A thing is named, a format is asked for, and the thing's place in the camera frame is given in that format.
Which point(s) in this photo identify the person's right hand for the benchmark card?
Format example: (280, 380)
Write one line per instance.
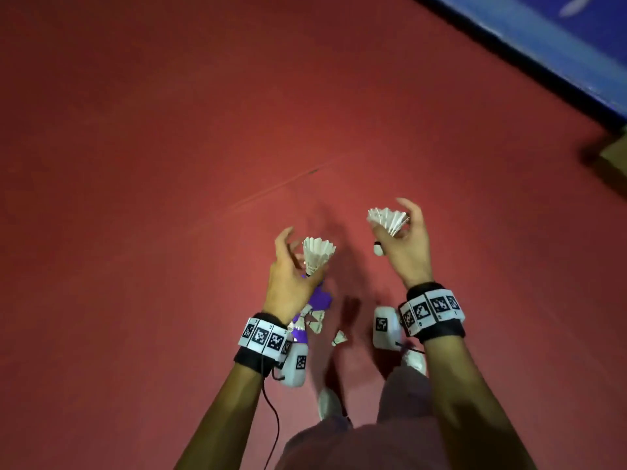
(414, 259)

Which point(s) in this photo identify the person's left hand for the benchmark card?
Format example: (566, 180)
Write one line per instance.
(286, 293)

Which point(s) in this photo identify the purple cloth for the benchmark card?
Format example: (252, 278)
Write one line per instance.
(321, 299)

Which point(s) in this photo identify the shuttlecock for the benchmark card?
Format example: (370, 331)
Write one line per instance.
(318, 252)
(389, 220)

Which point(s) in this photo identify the white shuttlecocks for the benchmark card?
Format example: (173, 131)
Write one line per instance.
(339, 338)

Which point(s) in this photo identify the large torn cardboard box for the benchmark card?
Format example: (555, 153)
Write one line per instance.
(618, 154)

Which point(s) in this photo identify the person's right forearm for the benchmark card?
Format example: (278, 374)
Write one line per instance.
(470, 411)

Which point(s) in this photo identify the person's left forearm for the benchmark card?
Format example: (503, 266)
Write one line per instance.
(220, 416)

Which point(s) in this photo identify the person's right shoe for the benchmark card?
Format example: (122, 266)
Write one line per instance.
(415, 362)

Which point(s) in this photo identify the person's grey trousers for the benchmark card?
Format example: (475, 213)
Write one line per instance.
(401, 396)

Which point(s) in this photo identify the person's pale shirt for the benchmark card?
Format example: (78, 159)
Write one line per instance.
(362, 450)

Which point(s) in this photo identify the black wristband with marker tiles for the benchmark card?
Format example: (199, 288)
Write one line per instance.
(262, 337)
(431, 308)

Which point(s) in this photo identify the blue printed barrier board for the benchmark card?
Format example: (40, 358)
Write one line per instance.
(563, 39)

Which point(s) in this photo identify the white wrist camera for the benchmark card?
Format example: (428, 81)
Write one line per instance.
(387, 327)
(296, 364)

